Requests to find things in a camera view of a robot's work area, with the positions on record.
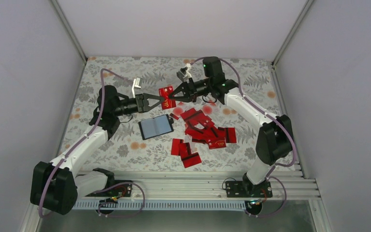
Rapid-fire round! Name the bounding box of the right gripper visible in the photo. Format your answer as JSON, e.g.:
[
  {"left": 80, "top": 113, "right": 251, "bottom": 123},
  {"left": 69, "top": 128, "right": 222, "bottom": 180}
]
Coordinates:
[{"left": 168, "top": 77, "right": 212, "bottom": 103}]

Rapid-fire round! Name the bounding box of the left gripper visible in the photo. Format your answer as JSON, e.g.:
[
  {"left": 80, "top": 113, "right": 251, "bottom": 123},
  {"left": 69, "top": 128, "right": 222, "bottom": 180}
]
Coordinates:
[{"left": 113, "top": 93, "right": 164, "bottom": 116}]

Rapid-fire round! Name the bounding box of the red VIP card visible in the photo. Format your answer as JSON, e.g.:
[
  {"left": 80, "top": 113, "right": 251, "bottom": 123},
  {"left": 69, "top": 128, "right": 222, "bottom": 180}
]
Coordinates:
[
  {"left": 158, "top": 86, "right": 176, "bottom": 110},
  {"left": 207, "top": 138, "right": 226, "bottom": 149}
]

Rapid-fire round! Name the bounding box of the black leather card holder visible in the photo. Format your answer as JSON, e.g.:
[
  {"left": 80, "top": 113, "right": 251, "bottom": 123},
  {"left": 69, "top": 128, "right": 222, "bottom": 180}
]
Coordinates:
[{"left": 138, "top": 115, "right": 174, "bottom": 140}]

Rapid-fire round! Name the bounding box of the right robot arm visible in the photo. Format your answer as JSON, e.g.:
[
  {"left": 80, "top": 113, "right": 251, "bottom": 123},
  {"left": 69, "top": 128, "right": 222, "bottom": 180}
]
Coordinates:
[{"left": 169, "top": 57, "right": 297, "bottom": 197}]

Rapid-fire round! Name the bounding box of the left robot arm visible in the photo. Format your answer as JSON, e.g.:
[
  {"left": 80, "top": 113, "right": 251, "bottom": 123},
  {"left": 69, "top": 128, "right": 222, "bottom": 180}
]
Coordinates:
[{"left": 30, "top": 85, "right": 164, "bottom": 215}]

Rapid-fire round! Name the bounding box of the white red circle card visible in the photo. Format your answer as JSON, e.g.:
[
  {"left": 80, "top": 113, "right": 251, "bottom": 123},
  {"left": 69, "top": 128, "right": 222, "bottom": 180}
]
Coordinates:
[{"left": 169, "top": 107, "right": 184, "bottom": 120}]

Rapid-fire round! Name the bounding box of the red card top centre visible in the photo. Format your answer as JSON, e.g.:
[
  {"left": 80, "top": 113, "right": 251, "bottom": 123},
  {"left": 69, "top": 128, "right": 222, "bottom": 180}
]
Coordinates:
[{"left": 180, "top": 108, "right": 205, "bottom": 126}]

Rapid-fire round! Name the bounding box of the red card left edge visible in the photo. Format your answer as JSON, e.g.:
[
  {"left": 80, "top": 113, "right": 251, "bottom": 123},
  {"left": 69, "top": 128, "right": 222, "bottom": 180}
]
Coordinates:
[{"left": 171, "top": 138, "right": 184, "bottom": 156}]

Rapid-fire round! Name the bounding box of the red card far right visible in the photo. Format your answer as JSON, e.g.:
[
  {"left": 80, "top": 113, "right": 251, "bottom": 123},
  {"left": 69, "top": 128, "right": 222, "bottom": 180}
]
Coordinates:
[{"left": 218, "top": 127, "right": 237, "bottom": 144}]

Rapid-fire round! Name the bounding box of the red card front bottom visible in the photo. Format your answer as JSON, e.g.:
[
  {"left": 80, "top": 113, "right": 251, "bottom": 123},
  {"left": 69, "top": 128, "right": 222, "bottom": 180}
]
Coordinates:
[{"left": 180, "top": 152, "right": 202, "bottom": 168}]

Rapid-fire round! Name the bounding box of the floral patterned table mat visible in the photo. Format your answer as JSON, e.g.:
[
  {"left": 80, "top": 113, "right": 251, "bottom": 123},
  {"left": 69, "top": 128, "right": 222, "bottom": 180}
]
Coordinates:
[{"left": 60, "top": 57, "right": 297, "bottom": 173}]

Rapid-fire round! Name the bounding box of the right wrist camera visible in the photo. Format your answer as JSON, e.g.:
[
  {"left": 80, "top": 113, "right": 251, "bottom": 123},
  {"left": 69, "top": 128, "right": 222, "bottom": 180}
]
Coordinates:
[{"left": 176, "top": 63, "right": 192, "bottom": 82}]

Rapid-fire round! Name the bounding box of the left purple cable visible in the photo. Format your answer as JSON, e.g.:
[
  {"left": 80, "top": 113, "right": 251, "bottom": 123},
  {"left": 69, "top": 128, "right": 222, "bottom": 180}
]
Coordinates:
[{"left": 37, "top": 68, "right": 145, "bottom": 218}]

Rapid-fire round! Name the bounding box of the purple cable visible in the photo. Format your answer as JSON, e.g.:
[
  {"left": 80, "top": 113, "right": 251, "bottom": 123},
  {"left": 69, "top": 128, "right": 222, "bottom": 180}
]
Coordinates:
[
  {"left": 37, "top": 68, "right": 145, "bottom": 218},
  {"left": 190, "top": 57, "right": 298, "bottom": 219}
]

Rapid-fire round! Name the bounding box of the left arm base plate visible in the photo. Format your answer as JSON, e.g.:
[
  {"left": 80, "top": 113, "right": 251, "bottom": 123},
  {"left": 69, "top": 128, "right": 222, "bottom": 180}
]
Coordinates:
[{"left": 86, "top": 180, "right": 133, "bottom": 198}]

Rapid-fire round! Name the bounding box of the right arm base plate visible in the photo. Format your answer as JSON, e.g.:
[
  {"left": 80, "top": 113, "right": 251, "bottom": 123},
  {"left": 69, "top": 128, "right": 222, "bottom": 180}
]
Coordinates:
[{"left": 225, "top": 180, "right": 273, "bottom": 198}]

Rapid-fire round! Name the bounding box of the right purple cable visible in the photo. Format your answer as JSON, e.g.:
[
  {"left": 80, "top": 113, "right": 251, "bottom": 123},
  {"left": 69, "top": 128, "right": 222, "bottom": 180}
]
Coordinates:
[{"left": 190, "top": 57, "right": 298, "bottom": 219}]

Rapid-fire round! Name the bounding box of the aluminium rail frame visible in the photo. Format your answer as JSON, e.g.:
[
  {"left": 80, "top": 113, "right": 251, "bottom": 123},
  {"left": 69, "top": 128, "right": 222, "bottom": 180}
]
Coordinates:
[{"left": 114, "top": 170, "right": 321, "bottom": 200}]

